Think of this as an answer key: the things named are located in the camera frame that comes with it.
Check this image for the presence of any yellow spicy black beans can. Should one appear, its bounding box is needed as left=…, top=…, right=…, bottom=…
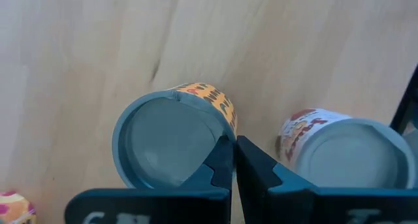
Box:
left=111, top=82, right=238, bottom=189

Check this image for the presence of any black table frame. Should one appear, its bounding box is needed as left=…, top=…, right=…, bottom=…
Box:
left=389, top=64, right=418, bottom=135

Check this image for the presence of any white red salmon can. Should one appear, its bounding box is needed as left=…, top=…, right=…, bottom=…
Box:
left=276, top=108, right=418, bottom=189

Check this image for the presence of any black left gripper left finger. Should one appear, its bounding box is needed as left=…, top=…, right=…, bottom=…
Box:
left=64, top=136, right=234, bottom=224

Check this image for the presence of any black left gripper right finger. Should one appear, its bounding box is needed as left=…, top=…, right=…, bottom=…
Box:
left=236, top=135, right=418, bottom=224

